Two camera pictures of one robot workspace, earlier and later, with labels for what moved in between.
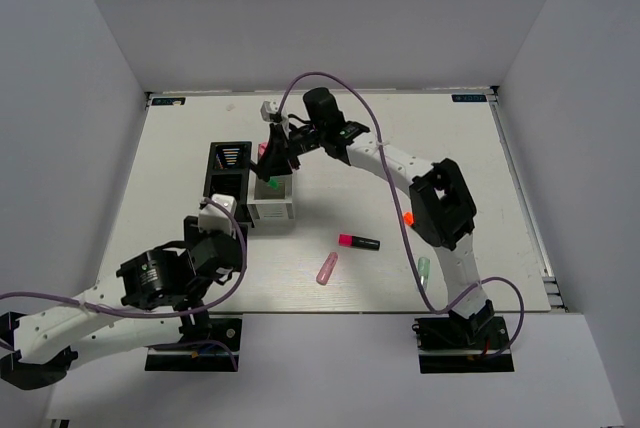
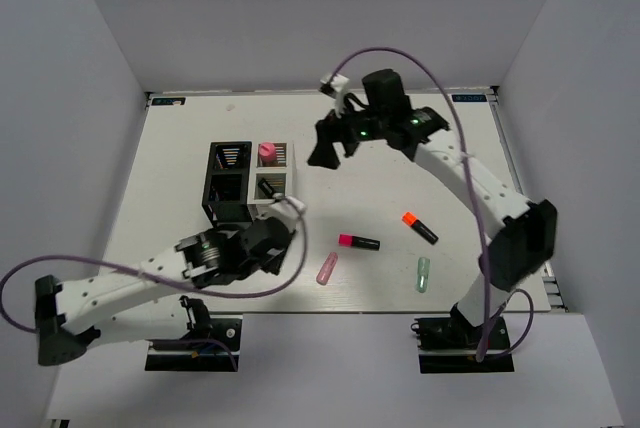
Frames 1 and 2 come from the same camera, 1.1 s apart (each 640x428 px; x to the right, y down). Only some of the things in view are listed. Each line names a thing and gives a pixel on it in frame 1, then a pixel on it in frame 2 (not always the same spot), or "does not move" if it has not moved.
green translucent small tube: (423, 269) does not move
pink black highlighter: (346, 240) does not move
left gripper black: (193, 233) -> (275, 265)
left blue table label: (168, 101) does not move
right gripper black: (279, 150) -> (324, 153)
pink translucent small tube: (327, 268) does not move
